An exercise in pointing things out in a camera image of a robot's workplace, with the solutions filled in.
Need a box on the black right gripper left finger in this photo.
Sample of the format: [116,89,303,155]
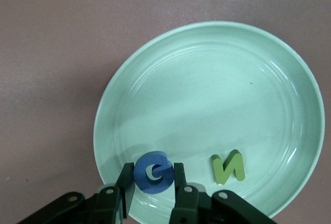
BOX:
[17,162,137,224]

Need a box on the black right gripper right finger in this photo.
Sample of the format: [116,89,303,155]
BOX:
[169,162,279,224]

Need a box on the blue letter G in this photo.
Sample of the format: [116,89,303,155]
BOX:
[133,151,174,195]

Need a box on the green letter N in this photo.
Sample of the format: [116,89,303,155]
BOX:
[210,149,246,186]

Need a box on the light green plate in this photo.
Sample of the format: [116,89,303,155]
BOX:
[93,21,325,224]

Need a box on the brown table mat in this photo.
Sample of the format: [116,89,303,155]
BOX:
[0,0,331,224]

